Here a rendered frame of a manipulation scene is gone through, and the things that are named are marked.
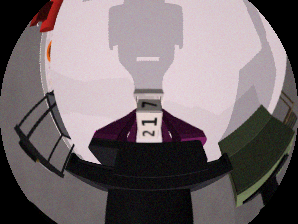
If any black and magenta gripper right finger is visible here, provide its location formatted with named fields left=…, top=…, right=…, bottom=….
left=161, top=108, right=207, bottom=146

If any white cube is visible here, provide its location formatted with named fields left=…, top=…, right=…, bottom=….
left=136, top=99, right=163, bottom=130
left=138, top=130, right=159, bottom=139

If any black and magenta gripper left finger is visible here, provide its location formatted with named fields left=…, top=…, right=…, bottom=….
left=92, top=109, right=138, bottom=142

